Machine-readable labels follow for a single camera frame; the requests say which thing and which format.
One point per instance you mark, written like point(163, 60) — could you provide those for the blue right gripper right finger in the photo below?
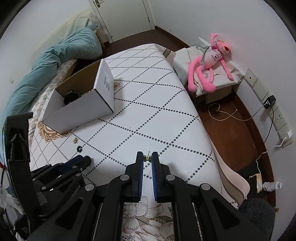
point(159, 173)

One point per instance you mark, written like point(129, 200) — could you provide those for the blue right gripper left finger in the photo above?
point(134, 184)

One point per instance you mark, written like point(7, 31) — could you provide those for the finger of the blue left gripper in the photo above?
point(69, 164)
point(56, 178)

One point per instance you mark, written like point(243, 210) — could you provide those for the patterned white tablecloth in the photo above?
point(152, 113)

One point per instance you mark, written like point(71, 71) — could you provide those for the white cardboard box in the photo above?
point(83, 97)

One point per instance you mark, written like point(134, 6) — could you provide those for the cloth covered side box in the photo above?
point(223, 85)

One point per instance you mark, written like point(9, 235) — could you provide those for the white plastic bottle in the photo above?
point(271, 186)

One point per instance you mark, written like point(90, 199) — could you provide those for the teal quilted blanket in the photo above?
point(82, 44)

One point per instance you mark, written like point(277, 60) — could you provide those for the pink panther plush toy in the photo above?
point(202, 65)

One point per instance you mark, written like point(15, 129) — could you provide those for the black plug adapter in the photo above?
point(269, 102)

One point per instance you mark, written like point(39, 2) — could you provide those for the white door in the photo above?
point(123, 18)

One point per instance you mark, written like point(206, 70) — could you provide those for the white wall socket strip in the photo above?
point(273, 110)

